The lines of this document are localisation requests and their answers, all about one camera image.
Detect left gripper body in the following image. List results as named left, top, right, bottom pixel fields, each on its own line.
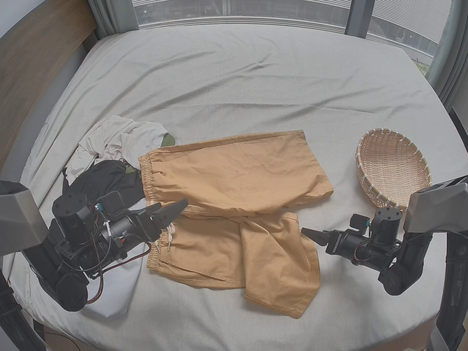
left=102, top=204, right=163, bottom=249

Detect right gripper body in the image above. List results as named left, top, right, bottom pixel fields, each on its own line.
left=325, top=229, right=370, bottom=259

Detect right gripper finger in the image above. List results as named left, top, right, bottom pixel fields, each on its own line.
left=301, top=227, right=328, bottom=246

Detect tan shorts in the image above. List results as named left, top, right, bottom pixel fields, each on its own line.
left=137, top=129, right=335, bottom=320

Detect black garment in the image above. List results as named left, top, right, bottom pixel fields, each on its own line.
left=61, top=159, right=147, bottom=211

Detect pale blue garment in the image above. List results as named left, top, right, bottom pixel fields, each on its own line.
left=86, top=242, right=144, bottom=321

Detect green garment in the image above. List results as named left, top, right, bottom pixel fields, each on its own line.
left=121, top=132, right=177, bottom=176

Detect white garment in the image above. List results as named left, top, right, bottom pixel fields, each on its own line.
left=68, top=116, right=169, bottom=185

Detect round woven basket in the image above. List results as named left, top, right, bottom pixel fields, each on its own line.
left=354, top=127, right=433, bottom=212

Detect bed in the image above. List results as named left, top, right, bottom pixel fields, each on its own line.
left=0, top=0, right=468, bottom=351

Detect grey-green curtain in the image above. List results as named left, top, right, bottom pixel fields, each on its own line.
left=80, top=0, right=141, bottom=39
left=426, top=0, right=468, bottom=103

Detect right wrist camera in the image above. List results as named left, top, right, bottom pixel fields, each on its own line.
left=349, top=214, right=370, bottom=230

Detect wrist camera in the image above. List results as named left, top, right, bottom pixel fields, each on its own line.
left=96, top=192, right=128, bottom=220
left=349, top=214, right=370, bottom=230

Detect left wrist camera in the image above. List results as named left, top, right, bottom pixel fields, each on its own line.
left=96, top=192, right=128, bottom=220

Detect black cable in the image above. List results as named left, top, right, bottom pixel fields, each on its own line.
left=78, top=245, right=151, bottom=306

